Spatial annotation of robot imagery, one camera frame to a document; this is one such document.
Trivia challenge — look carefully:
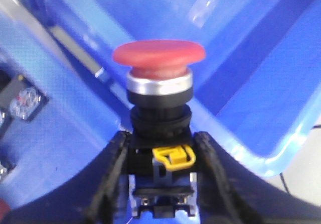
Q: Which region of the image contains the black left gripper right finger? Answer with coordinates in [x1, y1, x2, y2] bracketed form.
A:
[194, 132, 320, 223]

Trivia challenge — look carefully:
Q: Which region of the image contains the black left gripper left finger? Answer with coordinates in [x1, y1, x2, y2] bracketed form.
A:
[2, 131, 131, 223]

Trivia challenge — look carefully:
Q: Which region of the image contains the red mushroom push button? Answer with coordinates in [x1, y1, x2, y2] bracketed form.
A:
[112, 40, 206, 218]

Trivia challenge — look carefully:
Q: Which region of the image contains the blue source bin with buttons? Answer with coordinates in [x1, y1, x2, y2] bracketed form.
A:
[1, 14, 129, 209]

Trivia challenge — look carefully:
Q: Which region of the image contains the blue target bin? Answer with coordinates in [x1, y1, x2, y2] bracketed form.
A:
[20, 0, 320, 177]

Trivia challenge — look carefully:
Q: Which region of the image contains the red button tall right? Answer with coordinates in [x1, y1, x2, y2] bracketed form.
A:
[1, 75, 48, 122]

